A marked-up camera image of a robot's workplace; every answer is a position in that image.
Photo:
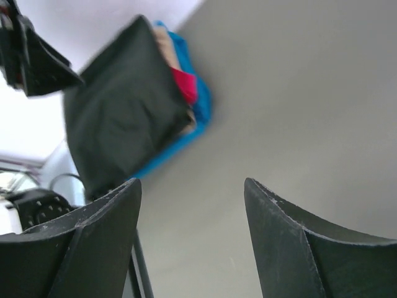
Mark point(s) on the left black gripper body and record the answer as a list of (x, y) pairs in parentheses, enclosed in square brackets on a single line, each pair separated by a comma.
[(15, 65)]

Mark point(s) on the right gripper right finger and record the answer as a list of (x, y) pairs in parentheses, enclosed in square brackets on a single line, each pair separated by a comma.
[(299, 254)]

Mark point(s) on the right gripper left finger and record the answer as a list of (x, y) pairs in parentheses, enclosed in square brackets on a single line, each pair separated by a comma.
[(84, 253)]

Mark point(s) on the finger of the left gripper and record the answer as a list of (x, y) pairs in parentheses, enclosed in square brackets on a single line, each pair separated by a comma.
[(43, 69)]

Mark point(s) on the black t shirt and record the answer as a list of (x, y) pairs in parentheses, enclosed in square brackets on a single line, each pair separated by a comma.
[(126, 112)]

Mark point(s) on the red folded t shirt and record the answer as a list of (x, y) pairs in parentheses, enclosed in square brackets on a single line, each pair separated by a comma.
[(186, 83)]

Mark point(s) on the blue folded t shirt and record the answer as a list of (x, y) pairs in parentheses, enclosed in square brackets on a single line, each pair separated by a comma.
[(202, 108)]

